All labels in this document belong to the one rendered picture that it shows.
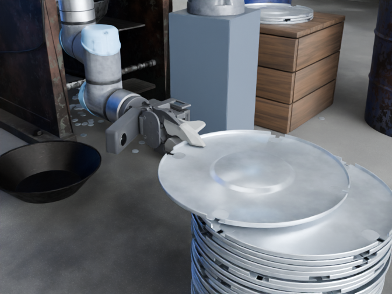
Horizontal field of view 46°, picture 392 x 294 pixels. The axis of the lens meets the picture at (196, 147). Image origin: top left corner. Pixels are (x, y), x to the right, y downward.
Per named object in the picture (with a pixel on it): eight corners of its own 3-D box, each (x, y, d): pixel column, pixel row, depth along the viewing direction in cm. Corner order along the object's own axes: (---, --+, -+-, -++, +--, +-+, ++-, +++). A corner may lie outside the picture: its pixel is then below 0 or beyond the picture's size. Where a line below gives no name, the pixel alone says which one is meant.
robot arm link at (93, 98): (73, 77, 98) (77, 115, 102) (102, 90, 91) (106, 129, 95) (104, 70, 103) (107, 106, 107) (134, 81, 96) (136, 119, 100)
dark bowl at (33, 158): (125, 184, 129) (123, 161, 126) (27, 231, 109) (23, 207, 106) (65, 151, 147) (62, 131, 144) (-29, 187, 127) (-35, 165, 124)
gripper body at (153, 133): (193, 104, 87) (151, 88, 94) (158, 115, 81) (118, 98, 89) (193, 140, 90) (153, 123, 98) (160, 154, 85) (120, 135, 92)
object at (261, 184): (361, 152, 77) (361, 147, 77) (329, 252, 54) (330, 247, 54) (204, 123, 88) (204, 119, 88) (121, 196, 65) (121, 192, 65)
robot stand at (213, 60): (252, 157, 143) (261, 9, 124) (224, 182, 130) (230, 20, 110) (202, 144, 152) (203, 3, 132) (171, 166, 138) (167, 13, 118)
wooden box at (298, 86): (333, 104, 185) (346, 15, 170) (287, 134, 159) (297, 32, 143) (249, 84, 208) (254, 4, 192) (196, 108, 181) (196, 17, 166)
